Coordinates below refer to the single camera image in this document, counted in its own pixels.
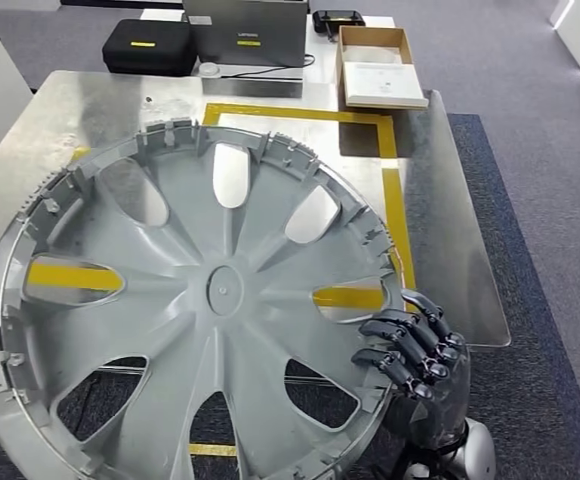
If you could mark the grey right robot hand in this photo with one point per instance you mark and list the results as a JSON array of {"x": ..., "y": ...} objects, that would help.
[{"x": 435, "y": 391}]

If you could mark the grey plastic wheel hubcap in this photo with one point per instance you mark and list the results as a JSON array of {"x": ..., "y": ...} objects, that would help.
[{"x": 180, "y": 318}]

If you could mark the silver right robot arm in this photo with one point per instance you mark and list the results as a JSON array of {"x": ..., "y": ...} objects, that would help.
[{"x": 475, "y": 457}]

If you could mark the pale workbench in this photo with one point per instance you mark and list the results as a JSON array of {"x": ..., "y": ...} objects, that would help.
[{"x": 445, "y": 232}]

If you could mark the cardboard box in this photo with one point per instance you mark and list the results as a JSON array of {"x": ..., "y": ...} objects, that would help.
[{"x": 377, "y": 73}]

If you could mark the white side table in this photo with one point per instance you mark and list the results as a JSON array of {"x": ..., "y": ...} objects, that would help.
[{"x": 321, "y": 73}]

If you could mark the black game controller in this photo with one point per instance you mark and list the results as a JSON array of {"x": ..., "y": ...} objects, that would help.
[{"x": 337, "y": 20}]

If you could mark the white round puck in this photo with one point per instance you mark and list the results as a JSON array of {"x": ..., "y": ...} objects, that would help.
[{"x": 208, "y": 68}]

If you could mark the black laptop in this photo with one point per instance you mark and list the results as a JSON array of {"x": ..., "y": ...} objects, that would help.
[{"x": 245, "y": 30}]

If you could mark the black zip case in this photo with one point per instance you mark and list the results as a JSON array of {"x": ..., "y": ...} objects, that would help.
[{"x": 150, "y": 46}]

